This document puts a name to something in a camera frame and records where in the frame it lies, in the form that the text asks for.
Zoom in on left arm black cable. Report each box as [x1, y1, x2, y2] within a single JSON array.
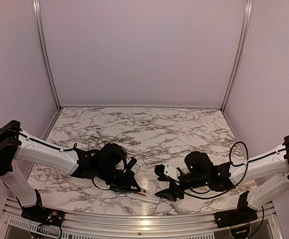
[[0, 128, 129, 191]]

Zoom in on right aluminium corner post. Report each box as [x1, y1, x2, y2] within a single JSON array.
[[220, 0, 253, 115]]

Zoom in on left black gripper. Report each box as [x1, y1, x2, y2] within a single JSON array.
[[97, 164, 141, 193]]

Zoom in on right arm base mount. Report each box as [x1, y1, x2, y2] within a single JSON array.
[[214, 191, 258, 228]]

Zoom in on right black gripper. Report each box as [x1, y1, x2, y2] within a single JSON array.
[[155, 173, 209, 202]]

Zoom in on left aluminium corner post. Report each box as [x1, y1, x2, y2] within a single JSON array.
[[32, 0, 62, 111]]

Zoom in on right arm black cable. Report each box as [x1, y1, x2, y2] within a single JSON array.
[[176, 141, 289, 200]]

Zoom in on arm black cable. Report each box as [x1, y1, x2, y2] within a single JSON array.
[[0, 128, 129, 191], [176, 141, 289, 200]]

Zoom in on front aluminium rail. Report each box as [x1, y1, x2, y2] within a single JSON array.
[[0, 198, 284, 239]]

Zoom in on aluminium corner post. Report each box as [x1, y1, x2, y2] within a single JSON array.
[[32, 0, 62, 111], [220, 0, 253, 115]]

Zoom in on white remote control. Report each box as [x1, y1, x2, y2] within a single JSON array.
[[126, 190, 160, 204]]

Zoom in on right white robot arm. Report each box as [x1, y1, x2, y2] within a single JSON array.
[[154, 135, 289, 223]]

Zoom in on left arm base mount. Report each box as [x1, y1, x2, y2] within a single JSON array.
[[21, 189, 65, 227]]

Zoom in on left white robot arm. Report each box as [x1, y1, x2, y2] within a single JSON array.
[[0, 120, 141, 222]]

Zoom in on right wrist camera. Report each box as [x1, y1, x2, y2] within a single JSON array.
[[154, 164, 181, 181]]

